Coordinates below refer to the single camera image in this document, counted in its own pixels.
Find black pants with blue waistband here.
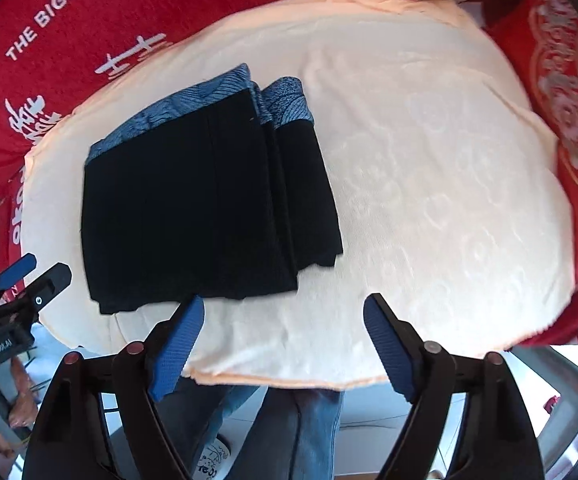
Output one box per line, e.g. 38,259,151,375
81,64,343,315

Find person's left hand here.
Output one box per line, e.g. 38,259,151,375
0,356,38,460

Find white slipper with print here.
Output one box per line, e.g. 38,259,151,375
193,434,231,480

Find blue jeans legs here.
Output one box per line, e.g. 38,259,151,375
157,377,343,480

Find red cushion with gold embroidery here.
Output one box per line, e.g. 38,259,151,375
483,0,578,346

